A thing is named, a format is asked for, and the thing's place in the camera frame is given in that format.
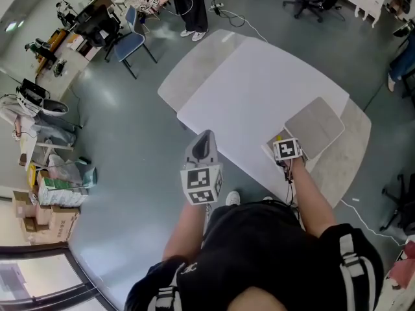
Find grey square cloth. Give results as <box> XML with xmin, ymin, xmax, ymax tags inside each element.
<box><xmin>261</xmin><ymin>96</ymin><xmax>346</xmax><ymax>175</ymax></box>

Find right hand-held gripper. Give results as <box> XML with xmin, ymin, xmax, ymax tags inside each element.
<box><xmin>271</xmin><ymin>137</ymin><xmax>309</xmax><ymax>174</ymax></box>

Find green and white box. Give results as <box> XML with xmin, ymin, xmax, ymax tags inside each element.
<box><xmin>37</xmin><ymin>176</ymin><xmax>89</xmax><ymax>207</ymax></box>

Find white floor cable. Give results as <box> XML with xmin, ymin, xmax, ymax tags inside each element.
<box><xmin>339</xmin><ymin>198</ymin><xmax>408</xmax><ymax>248</ymax></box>
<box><xmin>219</xmin><ymin>8</ymin><xmax>269</xmax><ymax>43</ymax></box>

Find cluttered wooden desk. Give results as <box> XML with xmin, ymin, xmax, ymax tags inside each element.
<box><xmin>34</xmin><ymin>27</ymin><xmax>108</xmax><ymax>100</ymax></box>

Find stack of cardboard boxes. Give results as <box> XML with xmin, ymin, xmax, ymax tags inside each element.
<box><xmin>12</xmin><ymin>189</ymin><xmax>81</xmax><ymax>245</ymax></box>

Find blue chair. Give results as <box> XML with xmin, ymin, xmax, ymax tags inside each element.
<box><xmin>113</xmin><ymin>5</ymin><xmax>159</xmax><ymax>80</ymax></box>

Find person's right forearm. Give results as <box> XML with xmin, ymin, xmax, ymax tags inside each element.
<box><xmin>287</xmin><ymin>161</ymin><xmax>338</xmax><ymax>239</ymax></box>

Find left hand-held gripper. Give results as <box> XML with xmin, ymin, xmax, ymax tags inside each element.
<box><xmin>180</xmin><ymin>130</ymin><xmax>226</xmax><ymax>206</ymax></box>

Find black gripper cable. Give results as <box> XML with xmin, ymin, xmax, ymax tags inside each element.
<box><xmin>283</xmin><ymin>159</ymin><xmax>296</xmax><ymax>209</ymax></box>

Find clear plastic bags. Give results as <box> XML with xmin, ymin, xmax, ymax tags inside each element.
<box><xmin>31</xmin><ymin>111</ymin><xmax>78</xmax><ymax>149</ymax></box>

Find person's left forearm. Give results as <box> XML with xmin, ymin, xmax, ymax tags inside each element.
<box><xmin>161</xmin><ymin>201</ymin><xmax>210</xmax><ymax>262</ymax></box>

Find person's black clothed torso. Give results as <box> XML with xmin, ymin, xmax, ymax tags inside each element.
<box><xmin>124</xmin><ymin>201</ymin><xmax>386</xmax><ymax>311</ymax></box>

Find red cloth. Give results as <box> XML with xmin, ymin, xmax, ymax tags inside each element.
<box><xmin>386</xmin><ymin>240</ymin><xmax>415</xmax><ymax>290</ymax></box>

